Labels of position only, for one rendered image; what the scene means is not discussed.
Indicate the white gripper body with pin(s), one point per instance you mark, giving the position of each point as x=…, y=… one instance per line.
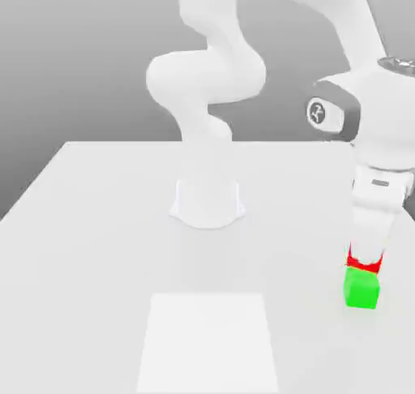
x=377, y=193

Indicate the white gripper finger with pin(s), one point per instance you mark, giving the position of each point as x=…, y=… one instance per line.
x=369, y=235

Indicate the small red cube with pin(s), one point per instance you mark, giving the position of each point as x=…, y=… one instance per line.
x=353, y=263

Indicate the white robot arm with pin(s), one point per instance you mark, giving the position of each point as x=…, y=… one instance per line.
x=207, y=76

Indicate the small green cube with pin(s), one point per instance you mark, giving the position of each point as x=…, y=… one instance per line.
x=361, y=288

